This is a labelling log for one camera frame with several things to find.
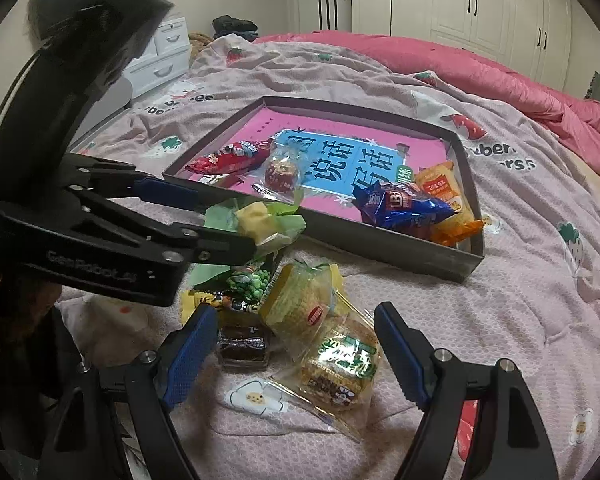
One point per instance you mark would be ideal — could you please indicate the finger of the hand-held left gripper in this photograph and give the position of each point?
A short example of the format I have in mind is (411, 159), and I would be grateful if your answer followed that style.
(165, 191)
(220, 250)

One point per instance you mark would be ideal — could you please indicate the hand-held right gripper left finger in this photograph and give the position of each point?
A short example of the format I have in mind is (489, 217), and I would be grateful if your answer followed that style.
(190, 360)

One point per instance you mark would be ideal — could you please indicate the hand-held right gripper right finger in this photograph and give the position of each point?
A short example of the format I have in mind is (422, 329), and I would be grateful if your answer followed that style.
(402, 355)

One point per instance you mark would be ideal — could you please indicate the black green pea packet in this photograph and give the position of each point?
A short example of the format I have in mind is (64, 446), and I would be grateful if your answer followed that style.
(250, 280)

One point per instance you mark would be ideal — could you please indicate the light green cake packet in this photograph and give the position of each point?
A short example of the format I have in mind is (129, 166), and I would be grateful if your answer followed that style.
(255, 217)

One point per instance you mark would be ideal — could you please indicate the dark chocolate packet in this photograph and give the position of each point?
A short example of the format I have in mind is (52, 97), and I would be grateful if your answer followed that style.
(242, 347)

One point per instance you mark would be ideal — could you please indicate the long yellow snack packet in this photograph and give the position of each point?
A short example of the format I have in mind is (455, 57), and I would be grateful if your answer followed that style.
(186, 306)

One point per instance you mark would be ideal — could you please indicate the green label cake packet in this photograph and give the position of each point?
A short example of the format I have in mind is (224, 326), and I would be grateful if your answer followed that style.
(340, 360)

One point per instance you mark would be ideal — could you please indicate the red snack packet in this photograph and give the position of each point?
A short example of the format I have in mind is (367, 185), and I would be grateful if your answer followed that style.
(220, 160)

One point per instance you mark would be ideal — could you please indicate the clear-wrapped small cake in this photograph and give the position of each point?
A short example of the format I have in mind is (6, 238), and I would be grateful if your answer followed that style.
(295, 305)

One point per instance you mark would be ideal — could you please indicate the clear-wrapped red candy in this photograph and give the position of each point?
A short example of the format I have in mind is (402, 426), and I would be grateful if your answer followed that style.
(280, 172)

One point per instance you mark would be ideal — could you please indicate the grey cardboard box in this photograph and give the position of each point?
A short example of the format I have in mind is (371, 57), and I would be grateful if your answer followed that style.
(380, 250)

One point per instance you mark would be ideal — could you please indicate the blue snack packet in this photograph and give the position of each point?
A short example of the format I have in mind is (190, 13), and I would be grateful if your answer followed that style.
(400, 205)

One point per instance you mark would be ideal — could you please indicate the orange snack packet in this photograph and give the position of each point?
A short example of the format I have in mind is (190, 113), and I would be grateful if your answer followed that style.
(442, 182)

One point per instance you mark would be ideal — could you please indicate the grey bed footboard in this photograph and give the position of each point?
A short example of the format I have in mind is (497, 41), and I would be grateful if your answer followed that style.
(110, 105)

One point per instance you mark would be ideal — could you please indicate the pink book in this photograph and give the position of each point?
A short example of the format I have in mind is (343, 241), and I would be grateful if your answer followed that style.
(265, 125)

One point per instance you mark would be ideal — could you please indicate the strawberry printed blanket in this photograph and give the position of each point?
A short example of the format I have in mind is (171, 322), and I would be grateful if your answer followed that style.
(520, 310)

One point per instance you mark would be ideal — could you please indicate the white drawer unit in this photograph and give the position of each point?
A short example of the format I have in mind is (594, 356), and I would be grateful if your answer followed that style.
(165, 60)

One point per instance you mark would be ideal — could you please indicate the brown knitted cloth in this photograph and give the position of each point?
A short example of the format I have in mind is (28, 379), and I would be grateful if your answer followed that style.
(200, 42)

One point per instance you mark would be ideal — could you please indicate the pile of dark clothes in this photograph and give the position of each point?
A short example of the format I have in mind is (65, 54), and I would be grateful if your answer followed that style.
(232, 25)

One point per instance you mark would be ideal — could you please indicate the pink quilt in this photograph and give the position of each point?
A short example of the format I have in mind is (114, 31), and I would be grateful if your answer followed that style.
(480, 75)

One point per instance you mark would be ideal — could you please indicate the white wardrobe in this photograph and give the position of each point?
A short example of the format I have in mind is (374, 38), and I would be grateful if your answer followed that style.
(455, 0)

